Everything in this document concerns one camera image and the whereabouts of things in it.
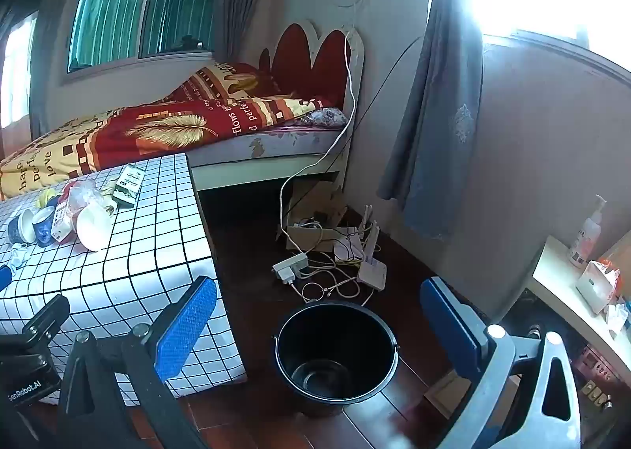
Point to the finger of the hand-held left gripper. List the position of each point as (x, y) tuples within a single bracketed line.
[(4, 277), (47, 318)]

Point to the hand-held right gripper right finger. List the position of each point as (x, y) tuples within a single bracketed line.
[(451, 325)]

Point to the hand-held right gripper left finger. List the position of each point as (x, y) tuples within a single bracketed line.
[(187, 321)]

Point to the white tissue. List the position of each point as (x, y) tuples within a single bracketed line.
[(19, 255)]

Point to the dark blue paper cup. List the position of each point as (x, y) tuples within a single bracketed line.
[(20, 228)]

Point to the white red carton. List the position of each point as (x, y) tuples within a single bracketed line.
[(61, 222)]

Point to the clear plastic bag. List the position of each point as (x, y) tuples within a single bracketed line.
[(81, 192)]

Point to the beige cloth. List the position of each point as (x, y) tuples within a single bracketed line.
[(108, 200)]

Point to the black plastic bucket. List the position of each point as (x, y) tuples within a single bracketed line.
[(335, 390)]

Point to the flat cardboard piece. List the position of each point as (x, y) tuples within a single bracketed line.
[(446, 394)]

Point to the table with checkered cloth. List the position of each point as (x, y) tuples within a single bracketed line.
[(138, 271)]

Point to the white router with antennas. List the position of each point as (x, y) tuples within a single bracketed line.
[(372, 274)]

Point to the white side table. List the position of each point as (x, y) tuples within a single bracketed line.
[(552, 276)]

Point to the white power strip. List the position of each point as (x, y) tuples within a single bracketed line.
[(290, 267)]

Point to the small white modem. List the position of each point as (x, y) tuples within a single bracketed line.
[(347, 247)]

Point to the orange white tissue pack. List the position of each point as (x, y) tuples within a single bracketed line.
[(596, 284)]

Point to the white pump bottle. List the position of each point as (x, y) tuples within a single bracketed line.
[(584, 239)]

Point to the open cardboard box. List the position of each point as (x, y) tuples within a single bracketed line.
[(315, 205)]

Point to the bed with red blanket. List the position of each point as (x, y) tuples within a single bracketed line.
[(148, 133)]

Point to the pale mattress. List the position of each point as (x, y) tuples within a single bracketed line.
[(276, 143)]

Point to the small bright window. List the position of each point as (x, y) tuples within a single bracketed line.
[(17, 74)]

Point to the long grey curtain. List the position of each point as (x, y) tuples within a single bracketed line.
[(434, 108)]

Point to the floral pillow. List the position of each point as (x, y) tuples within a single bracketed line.
[(320, 117)]

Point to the large window green glass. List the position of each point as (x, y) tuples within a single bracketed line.
[(143, 5)]

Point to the white bed frame red headboard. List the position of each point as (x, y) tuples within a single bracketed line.
[(315, 59)]

